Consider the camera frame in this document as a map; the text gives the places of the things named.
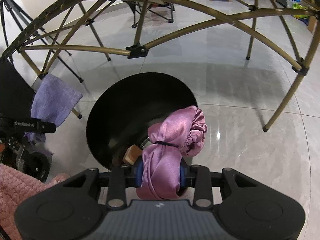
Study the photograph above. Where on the purple fabric pouch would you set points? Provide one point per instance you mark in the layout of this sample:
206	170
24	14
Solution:
52	104

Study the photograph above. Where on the black camera tripod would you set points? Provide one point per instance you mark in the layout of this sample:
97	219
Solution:
16	11

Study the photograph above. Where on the pink fluffy sleeve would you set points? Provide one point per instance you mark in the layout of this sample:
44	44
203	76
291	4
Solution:
16	187

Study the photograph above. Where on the pink satin bonnet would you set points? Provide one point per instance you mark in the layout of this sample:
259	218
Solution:
181	134

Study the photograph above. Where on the black folding chair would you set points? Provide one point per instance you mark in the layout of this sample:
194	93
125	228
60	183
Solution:
137	5

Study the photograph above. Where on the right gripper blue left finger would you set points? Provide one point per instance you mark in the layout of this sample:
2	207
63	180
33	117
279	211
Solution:
139	169

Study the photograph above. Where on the black round trash bin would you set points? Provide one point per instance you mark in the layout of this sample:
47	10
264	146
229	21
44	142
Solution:
122	115

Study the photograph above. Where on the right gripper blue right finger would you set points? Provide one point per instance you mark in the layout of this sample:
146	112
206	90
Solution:
183	172

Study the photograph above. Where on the orange layered sponge block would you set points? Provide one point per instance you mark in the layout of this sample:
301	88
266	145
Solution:
132	154

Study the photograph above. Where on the black suitcase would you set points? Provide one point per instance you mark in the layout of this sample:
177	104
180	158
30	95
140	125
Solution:
16	151

